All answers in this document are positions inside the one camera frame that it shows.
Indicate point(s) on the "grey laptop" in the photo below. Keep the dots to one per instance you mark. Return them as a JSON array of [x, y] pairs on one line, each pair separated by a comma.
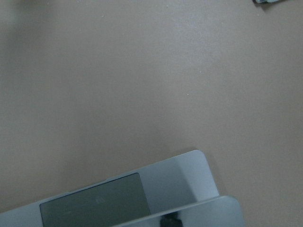
[[177, 192]]

